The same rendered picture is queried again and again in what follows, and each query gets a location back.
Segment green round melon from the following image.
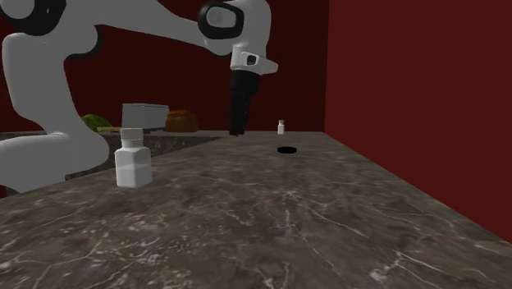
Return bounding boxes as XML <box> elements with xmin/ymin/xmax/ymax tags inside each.
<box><xmin>81</xmin><ymin>113</ymin><xmax>113</xmax><ymax>132</ymax></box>

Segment brown bread loaf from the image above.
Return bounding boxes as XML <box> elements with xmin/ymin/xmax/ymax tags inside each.
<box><xmin>165</xmin><ymin>109</ymin><xmax>199</xmax><ymax>134</ymax></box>

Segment grey box appliance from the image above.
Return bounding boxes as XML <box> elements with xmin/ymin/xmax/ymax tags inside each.
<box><xmin>121</xmin><ymin>103</ymin><xmax>170</xmax><ymax>132</ymax></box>

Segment large white square bottle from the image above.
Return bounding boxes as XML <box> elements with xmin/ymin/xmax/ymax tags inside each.
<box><xmin>114</xmin><ymin>127</ymin><xmax>153</xmax><ymax>189</ymax></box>

